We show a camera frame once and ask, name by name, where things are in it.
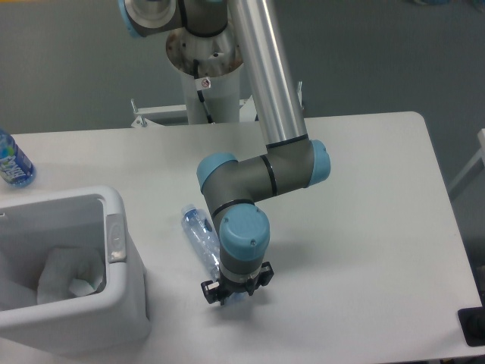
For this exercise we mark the black object at table edge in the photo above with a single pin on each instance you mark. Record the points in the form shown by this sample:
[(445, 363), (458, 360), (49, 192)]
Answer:
[(472, 323)]

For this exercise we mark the white frame at right edge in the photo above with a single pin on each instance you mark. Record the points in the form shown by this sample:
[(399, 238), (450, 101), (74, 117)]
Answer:
[(470, 171)]

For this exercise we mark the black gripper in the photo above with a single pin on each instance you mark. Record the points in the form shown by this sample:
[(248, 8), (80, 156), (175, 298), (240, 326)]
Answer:
[(229, 283)]

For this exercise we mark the white plastic trash can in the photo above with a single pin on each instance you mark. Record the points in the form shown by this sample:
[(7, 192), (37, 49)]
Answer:
[(90, 217)]

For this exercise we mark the white plastic bag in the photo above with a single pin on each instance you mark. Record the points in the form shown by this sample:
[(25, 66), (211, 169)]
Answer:
[(69, 273)]

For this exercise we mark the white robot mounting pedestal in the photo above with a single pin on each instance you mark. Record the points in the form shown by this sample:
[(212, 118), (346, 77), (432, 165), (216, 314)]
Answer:
[(209, 70)]

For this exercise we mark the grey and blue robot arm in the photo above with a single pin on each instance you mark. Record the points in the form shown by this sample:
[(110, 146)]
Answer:
[(289, 160)]

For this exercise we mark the blue labelled water bottle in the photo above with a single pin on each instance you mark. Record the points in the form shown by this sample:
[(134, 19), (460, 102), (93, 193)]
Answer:
[(16, 168)]

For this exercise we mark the clear crushed plastic bottle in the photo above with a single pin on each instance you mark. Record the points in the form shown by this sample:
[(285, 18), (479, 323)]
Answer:
[(203, 238)]

